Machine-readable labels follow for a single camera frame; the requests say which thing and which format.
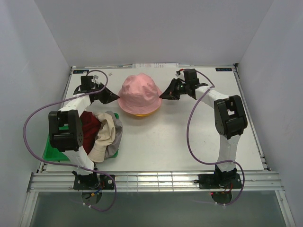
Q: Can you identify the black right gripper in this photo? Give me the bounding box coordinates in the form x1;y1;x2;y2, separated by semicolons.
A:
160;79;189;101

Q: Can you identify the dark red bucket hat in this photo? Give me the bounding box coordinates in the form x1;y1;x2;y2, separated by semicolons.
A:
80;111;101;154

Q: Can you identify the pink bucket hat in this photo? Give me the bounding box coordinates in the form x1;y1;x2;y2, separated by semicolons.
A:
118;73;162;115

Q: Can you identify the yellow bucket hat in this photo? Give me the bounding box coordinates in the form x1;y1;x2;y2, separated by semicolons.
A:
134;113;152;117

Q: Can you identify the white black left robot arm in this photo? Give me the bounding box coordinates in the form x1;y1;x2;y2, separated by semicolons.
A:
48;75;119;189

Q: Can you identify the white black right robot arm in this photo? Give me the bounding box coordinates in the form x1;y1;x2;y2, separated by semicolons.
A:
160;69;248;189

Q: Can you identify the left corner label sticker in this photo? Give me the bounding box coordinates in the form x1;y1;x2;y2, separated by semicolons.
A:
72;70;89;74

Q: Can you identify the beige bucket hat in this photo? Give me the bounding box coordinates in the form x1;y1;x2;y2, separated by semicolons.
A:
88;111;116;163

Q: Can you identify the grey bucket hat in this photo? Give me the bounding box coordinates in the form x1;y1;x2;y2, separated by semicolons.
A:
105;114;123;159

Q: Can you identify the dark label sticker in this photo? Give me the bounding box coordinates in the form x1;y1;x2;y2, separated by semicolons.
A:
215;67;232;72

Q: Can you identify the green plastic bin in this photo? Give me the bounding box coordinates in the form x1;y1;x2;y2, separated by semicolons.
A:
42;113;120;163

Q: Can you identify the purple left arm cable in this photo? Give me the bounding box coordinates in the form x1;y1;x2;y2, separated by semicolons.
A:
23;70;118;212

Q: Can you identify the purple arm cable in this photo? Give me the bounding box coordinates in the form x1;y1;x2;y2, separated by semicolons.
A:
175;68;247;207
23;70;118;212

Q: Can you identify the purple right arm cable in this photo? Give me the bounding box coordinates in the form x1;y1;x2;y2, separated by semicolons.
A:
175;68;247;207

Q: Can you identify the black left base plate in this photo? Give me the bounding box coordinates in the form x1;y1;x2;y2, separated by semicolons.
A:
72;174;115;190

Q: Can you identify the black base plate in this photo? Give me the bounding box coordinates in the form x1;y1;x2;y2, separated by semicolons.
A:
193;174;242;189
72;174;115;190

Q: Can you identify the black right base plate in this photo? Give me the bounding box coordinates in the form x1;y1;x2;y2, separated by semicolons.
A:
193;174;242;189

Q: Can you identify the aluminium table frame rail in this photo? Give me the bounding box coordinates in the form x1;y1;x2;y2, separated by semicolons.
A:
28;171;284;192

